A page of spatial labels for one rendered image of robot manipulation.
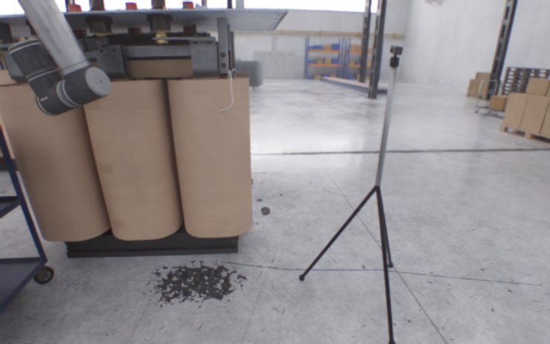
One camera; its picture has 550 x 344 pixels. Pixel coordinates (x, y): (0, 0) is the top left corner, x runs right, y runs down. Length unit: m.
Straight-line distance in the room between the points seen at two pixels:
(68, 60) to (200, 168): 0.74
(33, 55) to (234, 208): 1.09
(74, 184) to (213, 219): 0.77
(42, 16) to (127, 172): 0.79
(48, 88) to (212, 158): 0.73
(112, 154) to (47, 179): 0.40
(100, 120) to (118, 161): 0.22
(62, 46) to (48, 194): 0.94
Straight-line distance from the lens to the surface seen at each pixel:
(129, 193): 1.67
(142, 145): 1.55
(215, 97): 1.40
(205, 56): 1.44
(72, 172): 1.78
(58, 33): 1.17
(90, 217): 1.89
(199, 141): 1.46
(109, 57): 1.56
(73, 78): 1.17
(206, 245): 1.90
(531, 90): 7.12
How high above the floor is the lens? 1.15
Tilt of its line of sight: 21 degrees down
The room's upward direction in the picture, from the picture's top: straight up
